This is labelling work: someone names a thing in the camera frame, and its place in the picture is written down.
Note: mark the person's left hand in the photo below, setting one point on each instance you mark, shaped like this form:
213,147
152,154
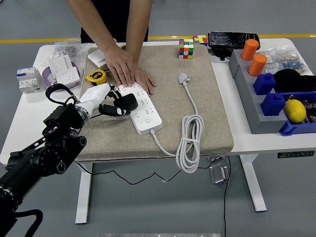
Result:
145,81

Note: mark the person's right hand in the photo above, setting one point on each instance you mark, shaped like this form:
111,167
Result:
121,66

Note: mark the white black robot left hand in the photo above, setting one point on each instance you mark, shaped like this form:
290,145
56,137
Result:
95,95

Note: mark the black plug adapter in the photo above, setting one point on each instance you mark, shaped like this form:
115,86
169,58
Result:
129,102

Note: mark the white power strip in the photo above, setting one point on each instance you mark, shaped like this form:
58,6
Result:
145,121

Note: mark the person's left forearm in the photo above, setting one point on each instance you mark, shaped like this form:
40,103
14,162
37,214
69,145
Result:
137,32

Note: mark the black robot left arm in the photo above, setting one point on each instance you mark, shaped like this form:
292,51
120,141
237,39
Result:
49,153

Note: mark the person's right forearm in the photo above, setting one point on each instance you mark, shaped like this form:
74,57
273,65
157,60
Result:
95,22

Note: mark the circuit board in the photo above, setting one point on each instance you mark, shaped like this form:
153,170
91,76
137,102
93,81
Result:
309,106

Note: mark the yellow tape measure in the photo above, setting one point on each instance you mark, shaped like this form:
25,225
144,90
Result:
96,77

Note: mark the white socket panel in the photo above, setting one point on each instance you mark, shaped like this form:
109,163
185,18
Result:
67,77

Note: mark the grey-brown mat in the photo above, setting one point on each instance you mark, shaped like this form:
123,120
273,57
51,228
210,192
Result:
168,111

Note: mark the large Rubik's cube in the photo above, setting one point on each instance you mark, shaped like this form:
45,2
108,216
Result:
185,49

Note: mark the purple bowl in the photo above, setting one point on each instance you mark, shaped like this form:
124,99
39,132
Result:
47,76

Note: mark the plastic bag of metal parts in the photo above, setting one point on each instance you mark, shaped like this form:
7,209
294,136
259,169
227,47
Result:
65,50

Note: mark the small Rubik's cube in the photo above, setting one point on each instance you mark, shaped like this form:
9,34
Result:
200,40

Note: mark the white circuit breaker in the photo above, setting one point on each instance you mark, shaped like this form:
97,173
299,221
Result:
27,81

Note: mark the black plastic-wrapped box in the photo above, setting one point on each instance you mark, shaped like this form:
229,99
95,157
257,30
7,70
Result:
229,39

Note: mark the grey stepped block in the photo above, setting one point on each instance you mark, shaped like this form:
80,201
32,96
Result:
247,98

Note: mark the white table leg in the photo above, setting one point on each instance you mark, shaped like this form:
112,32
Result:
84,197
254,185

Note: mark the orange cylinder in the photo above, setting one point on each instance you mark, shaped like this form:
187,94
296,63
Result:
256,66
249,50

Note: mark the blue block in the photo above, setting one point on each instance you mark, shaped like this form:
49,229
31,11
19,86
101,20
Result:
271,105
264,85

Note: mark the plastic bag of small parts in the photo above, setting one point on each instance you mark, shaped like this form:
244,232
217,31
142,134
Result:
286,61

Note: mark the black cap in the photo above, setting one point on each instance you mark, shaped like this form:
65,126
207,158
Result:
291,81

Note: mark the yellow lemon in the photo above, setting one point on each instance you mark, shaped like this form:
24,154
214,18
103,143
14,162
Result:
295,111

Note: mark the blue bin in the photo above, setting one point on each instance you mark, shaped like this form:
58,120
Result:
293,128

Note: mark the table control panel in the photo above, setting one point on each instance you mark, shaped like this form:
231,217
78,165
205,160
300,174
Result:
295,154

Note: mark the white wall switch plate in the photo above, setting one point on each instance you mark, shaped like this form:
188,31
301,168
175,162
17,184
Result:
97,57

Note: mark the white switch panel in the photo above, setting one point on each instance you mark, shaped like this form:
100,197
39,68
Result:
60,64

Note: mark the metal bracket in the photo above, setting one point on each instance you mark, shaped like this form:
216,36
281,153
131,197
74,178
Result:
216,158
218,172

